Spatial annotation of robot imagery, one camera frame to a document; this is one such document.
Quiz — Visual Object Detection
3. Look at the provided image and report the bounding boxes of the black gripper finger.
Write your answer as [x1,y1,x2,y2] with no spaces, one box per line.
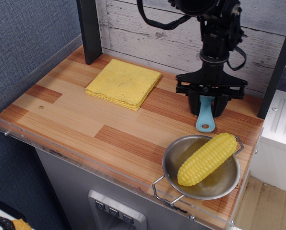
[213,95,231,117]
[188,90,201,115]

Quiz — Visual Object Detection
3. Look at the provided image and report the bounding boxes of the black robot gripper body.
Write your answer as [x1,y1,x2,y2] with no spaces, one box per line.
[176,61,247,99]

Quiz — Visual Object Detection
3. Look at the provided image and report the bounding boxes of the light blue dish brush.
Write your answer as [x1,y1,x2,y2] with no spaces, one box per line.
[196,95,215,133]

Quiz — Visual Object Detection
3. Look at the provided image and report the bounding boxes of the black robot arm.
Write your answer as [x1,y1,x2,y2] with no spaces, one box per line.
[170,0,248,117]

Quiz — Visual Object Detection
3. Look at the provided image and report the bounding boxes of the yellow plastic corn cob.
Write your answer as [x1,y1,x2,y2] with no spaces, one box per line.
[177,133,238,187]

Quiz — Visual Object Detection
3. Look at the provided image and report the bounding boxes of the yellow folded cloth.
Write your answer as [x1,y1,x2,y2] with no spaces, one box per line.
[85,59,161,111]

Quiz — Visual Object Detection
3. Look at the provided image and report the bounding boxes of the white appliance with ridged top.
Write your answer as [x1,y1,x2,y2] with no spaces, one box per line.
[249,90,286,191]

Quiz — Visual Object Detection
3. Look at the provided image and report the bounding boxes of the clear acrylic table guard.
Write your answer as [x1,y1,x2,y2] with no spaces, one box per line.
[0,32,262,230]

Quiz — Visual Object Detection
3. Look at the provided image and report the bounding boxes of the grey cabinet with dispenser panel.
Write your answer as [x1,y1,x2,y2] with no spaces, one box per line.
[34,146,213,230]

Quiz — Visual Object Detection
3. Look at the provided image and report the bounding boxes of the yellow object bottom left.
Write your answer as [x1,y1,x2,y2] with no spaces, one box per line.
[12,219,32,230]

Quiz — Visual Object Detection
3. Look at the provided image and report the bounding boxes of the black vertical post right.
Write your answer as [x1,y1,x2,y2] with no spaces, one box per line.
[257,37,286,119]

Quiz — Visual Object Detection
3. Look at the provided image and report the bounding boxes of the black vertical post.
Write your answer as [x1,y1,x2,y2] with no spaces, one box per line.
[257,37,286,119]
[76,0,103,65]

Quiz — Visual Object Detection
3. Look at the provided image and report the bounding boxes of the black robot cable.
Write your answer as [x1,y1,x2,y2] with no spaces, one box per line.
[136,0,191,31]

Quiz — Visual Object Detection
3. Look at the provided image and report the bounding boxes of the steel bowl with wire handles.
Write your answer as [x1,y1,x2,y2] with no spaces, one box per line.
[152,133,244,205]

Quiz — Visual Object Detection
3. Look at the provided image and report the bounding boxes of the black vertical post left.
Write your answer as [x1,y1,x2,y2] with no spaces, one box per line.
[76,0,103,65]

